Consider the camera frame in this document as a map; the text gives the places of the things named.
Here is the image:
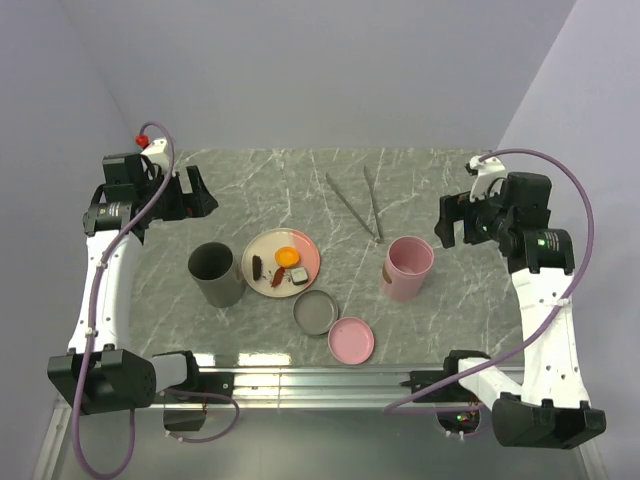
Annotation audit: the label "orange slice toy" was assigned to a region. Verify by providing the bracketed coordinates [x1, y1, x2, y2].
[274, 246, 300, 269]

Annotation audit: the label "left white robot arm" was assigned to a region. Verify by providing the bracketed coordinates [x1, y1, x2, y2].
[47, 153, 218, 415]

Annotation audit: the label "dark sea cucumber toy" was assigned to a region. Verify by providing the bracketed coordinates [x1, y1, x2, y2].
[252, 255, 265, 281]

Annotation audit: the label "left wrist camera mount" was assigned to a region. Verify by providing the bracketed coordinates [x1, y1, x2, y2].
[135, 134, 174, 175]

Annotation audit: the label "grey cylindrical container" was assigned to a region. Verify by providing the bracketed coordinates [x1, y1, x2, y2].
[188, 242, 246, 309]

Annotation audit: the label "red shrimp toy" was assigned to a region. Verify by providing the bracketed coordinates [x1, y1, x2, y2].
[271, 267, 286, 288]

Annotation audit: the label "purple cable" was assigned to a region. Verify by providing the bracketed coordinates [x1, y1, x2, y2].
[383, 148, 595, 441]
[70, 121, 241, 479]

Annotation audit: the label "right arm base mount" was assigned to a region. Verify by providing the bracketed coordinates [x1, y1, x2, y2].
[399, 350, 490, 440]

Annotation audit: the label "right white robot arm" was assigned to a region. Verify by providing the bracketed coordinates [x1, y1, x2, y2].
[434, 172, 606, 450]

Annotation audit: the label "pink cylindrical container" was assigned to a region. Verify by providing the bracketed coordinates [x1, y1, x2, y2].
[380, 236, 434, 302]

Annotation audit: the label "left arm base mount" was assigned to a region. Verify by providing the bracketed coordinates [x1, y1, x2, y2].
[162, 371, 239, 435]

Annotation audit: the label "sushi roll toy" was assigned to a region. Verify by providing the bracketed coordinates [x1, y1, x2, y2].
[290, 267, 309, 286]

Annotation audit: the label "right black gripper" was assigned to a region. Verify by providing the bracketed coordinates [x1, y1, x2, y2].
[434, 180, 514, 247]

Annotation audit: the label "pink round lid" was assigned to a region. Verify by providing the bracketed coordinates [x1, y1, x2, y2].
[328, 317, 375, 365]

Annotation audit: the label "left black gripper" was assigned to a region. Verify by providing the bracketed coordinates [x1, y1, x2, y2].
[138, 165, 217, 221]

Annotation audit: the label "metal tongs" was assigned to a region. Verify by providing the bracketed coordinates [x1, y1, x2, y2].
[325, 165, 385, 245]

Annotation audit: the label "pink and cream plate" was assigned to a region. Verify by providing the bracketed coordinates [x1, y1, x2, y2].
[241, 227, 321, 298]

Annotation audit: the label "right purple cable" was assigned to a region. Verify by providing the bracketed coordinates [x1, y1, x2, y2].
[383, 148, 595, 441]

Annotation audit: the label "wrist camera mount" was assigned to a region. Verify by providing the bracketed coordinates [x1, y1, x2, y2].
[135, 134, 174, 175]
[466, 156, 507, 203]

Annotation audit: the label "grey round lid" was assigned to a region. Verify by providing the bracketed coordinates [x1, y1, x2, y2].
[293, 290, 339, 336]

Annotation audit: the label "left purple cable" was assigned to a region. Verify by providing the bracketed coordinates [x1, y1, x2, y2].
[70, 121, 241, 479]

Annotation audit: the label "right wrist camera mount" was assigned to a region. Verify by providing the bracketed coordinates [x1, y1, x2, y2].
[466, 156, 507, 203]

